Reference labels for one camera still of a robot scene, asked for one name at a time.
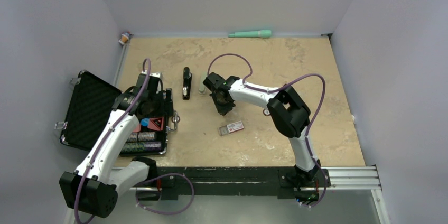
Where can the green microphone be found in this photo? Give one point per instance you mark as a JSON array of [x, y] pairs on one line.
[[264, 34]]

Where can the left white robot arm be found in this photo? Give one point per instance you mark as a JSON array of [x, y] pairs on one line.
[[93, 187]]

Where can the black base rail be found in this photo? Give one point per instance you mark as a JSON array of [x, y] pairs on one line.
[[283, 182]]

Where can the small staple box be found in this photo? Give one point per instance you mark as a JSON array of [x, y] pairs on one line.
[[230, 128]]

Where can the black poker chip case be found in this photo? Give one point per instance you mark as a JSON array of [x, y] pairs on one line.
[[93, 100]]

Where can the green staple case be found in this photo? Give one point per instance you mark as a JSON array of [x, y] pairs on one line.
[[202, 88]]

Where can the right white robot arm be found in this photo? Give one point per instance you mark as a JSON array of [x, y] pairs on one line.
[[289, 113]]

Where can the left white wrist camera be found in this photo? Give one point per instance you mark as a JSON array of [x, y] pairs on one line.
[[154, 83]]

